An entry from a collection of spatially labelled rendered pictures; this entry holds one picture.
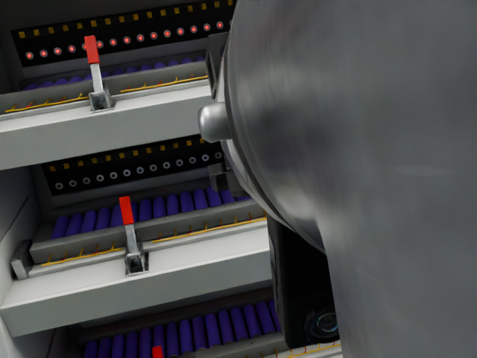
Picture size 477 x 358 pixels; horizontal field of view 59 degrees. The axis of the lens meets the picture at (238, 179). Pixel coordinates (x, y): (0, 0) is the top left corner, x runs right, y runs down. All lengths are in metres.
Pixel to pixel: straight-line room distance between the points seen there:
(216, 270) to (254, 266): 0.05
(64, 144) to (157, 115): 0.11
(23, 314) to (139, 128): 0.26
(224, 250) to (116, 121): 0.20
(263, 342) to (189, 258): 0.18
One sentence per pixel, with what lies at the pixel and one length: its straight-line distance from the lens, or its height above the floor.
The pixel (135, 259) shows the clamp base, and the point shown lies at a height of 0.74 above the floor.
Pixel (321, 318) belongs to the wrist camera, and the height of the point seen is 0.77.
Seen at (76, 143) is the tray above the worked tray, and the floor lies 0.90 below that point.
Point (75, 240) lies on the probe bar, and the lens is 0.59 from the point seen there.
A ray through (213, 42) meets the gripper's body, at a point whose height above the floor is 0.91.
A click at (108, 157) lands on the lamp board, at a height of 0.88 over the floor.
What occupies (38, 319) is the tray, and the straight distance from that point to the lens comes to 0.57.
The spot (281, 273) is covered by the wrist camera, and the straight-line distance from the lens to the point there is 0.20.
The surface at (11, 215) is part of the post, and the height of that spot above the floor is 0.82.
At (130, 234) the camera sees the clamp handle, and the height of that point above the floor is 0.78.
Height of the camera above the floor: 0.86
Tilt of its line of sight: 5 degrees down
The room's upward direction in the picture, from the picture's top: 11 degrees counter-clockwise
